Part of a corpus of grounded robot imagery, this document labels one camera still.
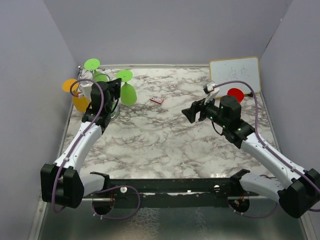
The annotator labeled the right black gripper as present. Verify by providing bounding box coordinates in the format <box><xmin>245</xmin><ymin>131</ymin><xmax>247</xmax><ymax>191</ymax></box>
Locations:
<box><xmin>182</xmin><ymin>93</ymin><xmax>229</xmax><ymax>129</ymax></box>

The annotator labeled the green wine glass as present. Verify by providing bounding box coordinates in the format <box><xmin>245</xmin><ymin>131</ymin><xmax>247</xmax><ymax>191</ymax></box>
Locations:
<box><xmin>84</xmin><ymin>58</ymin><xmax>109</xmax><ymax>82</ymax></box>
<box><xmin>116</xmin><ymin>69</ymin><xmax>137</xmax><ymax>106</ymax></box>

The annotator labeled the orange wine glass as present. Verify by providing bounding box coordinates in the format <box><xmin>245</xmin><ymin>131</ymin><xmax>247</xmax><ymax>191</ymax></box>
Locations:
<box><xmin>62</xmin><ymin>78</ymin><xmax>89</xmax><ymax>113</ymax></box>

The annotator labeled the red wine glass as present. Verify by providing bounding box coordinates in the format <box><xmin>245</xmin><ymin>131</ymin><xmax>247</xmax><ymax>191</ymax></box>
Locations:
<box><xmin>227</xmin><ymin>88</ymin><xmax>245</xmax><ymax>103</ymax></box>

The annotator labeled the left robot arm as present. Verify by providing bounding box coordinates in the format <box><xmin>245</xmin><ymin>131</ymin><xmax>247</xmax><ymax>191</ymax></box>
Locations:
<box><xmin>40</xmin><ymin>78</ymin><xmax>122</xmax><ymax>209</ymax></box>

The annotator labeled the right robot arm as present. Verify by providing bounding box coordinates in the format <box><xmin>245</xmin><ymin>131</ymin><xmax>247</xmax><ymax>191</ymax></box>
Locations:
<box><xmin>181</xmin><ymin>95</ymin><xmax>320</xmax><ymax>219</ymax></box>

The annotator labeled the chrome wine glass rack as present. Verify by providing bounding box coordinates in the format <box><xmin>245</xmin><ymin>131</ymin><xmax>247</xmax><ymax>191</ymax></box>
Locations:
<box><xmin>78</xmin><ymin>70</ymin><xmax>120</xmax><ymax>121</ymax></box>

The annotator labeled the small red white box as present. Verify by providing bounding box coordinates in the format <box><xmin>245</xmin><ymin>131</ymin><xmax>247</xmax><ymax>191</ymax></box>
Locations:
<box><xmin>150</xmin><ymin>96</ymin><xmax>164</xmax><ymax>105</ymax></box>

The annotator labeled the small whiteboard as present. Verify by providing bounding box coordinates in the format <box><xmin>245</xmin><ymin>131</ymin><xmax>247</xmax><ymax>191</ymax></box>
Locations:
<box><xmin>209</xmin><ymin>56</ymin><xmax>261</xmax><ymax>94</ymax></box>

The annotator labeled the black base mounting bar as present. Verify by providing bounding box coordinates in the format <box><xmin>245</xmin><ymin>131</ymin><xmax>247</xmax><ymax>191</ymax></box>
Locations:
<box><xmin>91</xmin><ymin>173</ymin><xmax>257</xmax><ymax>209</ymax></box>

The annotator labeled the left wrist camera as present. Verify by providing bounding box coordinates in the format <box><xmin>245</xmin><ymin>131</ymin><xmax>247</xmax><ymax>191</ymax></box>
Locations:
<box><xmin>77</xmin><ymin>83</ymin><xmax>92</xmax><ymax>101</ymax></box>

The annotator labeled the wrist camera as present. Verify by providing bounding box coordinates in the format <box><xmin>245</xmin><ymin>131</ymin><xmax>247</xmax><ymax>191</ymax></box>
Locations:
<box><xmin>77</xmin><ymin>83</ymin><xmax>92</xmax><ymax>101</ymax></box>
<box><xmin>203</xmin><ymin>81</ymin><xmax>220</xmax><ymax>105</ymax></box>

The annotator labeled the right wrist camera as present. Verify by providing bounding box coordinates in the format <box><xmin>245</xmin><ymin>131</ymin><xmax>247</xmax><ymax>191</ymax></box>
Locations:
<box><xmin>203</xmin><ymin>81</ymin><xmax>220</xmax><ymax>105</ymax></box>

